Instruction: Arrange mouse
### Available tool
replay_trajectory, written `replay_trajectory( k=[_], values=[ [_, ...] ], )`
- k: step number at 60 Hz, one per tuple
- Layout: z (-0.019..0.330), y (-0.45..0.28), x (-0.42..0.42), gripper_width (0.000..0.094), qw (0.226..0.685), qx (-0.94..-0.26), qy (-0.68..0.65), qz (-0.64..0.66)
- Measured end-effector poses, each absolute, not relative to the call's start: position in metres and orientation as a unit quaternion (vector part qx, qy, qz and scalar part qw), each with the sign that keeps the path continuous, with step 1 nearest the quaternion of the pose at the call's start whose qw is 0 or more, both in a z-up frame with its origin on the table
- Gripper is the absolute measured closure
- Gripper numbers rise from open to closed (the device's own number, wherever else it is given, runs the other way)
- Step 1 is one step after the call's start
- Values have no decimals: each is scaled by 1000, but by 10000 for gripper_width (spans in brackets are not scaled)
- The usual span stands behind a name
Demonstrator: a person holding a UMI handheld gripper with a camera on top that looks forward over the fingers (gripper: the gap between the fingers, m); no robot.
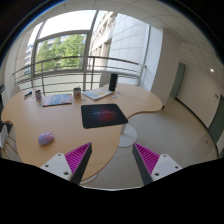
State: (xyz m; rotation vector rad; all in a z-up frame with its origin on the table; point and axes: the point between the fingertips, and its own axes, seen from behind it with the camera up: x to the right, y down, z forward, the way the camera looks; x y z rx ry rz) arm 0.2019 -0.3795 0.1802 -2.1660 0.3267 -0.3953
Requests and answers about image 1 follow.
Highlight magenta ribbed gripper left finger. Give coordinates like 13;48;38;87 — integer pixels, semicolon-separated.
41;142;92;185

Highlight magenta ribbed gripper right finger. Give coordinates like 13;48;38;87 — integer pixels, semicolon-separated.
132;143;182;185

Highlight lilac computer mouse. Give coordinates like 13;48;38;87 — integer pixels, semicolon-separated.
38;132;54;145

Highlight black mouse pad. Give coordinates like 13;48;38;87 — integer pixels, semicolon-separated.
81;104;128;129

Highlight white chair at table edge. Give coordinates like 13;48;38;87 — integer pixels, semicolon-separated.
0;125;18;159

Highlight patterned drink can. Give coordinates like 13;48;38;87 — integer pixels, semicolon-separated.
35;90;42;103

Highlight small dark blue object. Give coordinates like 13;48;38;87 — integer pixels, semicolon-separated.
24;91;33;99

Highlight metal window railing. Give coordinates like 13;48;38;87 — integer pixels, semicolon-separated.
12;56;146;95

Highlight grey-green door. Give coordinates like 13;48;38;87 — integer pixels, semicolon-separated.
170;63;186;99

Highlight black speaker box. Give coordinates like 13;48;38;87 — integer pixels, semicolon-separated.
109;73;118;91

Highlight white table pedestal base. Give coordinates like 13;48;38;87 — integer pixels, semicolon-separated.
118;124;137;148

